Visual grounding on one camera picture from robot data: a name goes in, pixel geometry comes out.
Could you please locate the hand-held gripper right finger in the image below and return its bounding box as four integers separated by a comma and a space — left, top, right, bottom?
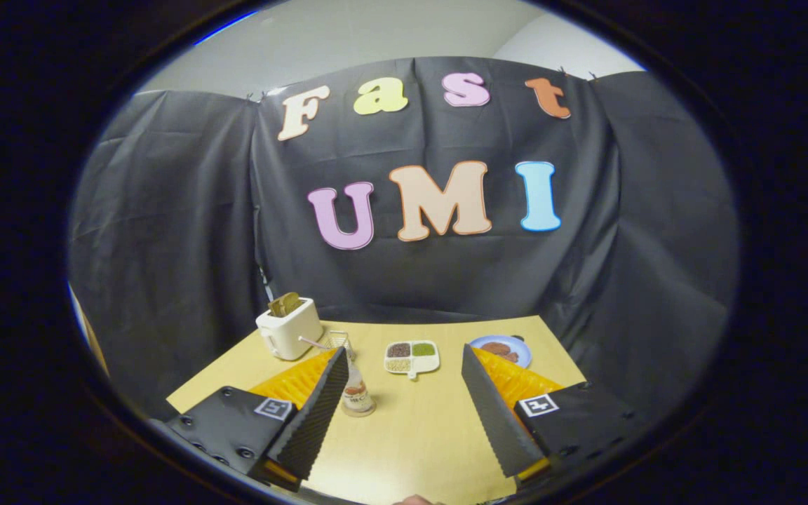
460, 344, 647, 490

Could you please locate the black backdrop cloth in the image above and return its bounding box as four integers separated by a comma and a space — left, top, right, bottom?
67, 56, 740, 422

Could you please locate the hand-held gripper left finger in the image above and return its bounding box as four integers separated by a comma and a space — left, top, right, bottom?
148, 346, 350, 492

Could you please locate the metal wire basket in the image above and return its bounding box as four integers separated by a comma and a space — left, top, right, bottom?
323, 330, 356, 360

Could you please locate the wooden table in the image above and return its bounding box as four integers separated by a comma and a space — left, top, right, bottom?
166, 316, 587, 505

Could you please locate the white toaster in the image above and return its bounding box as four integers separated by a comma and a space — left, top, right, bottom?
256, 298, 324, 361

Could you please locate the white divided dish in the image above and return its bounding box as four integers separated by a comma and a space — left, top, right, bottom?
384, 340, 440, 379

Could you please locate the clear plastic juice bottle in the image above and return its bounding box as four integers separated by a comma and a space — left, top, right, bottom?
342, 359, 375, 413

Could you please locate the blue plate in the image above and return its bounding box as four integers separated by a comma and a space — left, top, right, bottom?
469, 335, 532, 369

